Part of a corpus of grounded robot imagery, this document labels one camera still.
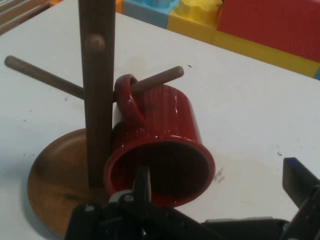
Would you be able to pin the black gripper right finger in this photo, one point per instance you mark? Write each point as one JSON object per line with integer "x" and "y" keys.
{"x": 305, "y": 195}

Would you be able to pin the grey blue large toy block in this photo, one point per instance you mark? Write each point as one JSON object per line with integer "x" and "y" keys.
{"x": 150, "y": 12}

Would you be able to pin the orange large toy block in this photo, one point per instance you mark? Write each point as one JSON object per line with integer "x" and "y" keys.
{"x": 55, "y": 2}

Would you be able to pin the red ceramic mug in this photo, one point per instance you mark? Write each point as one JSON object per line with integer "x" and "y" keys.
{"x": 170, "y": 120}

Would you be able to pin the brown wooden mug tree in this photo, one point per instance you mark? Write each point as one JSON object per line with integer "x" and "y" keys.
{"x": 97, "y": 100}

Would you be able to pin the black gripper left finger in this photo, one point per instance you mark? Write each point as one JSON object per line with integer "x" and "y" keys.
{"x": 143, "y": 180}

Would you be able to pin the red large toy block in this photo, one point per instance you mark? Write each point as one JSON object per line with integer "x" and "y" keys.
{"x": 270, "y": 25}

